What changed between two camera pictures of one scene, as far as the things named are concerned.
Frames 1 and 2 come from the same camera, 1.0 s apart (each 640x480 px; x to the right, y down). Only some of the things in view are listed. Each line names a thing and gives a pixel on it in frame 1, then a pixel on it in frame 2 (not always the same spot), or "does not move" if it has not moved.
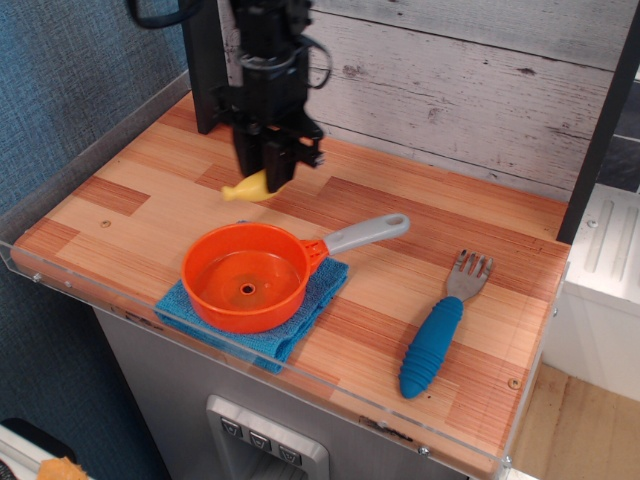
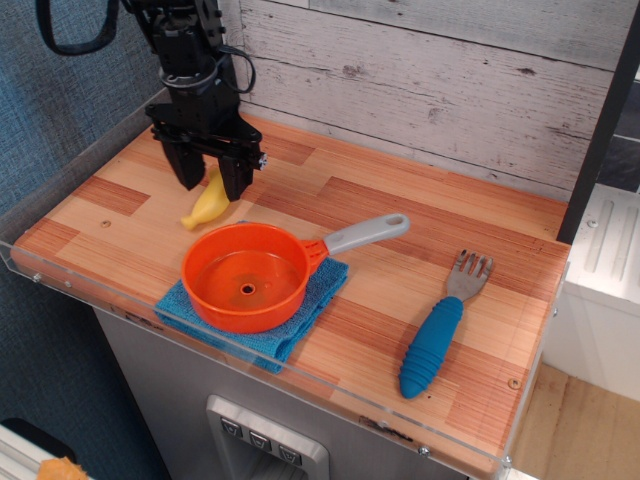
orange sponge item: x=60 y=468 does not move
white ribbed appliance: x=595 y=329 does not move
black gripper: x=272 y=99 → x=208 y=114
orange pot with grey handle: x=249 y=277 does not move
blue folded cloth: x=268 y=346 does not move
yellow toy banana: x=253 y=187 → x=214 y=200
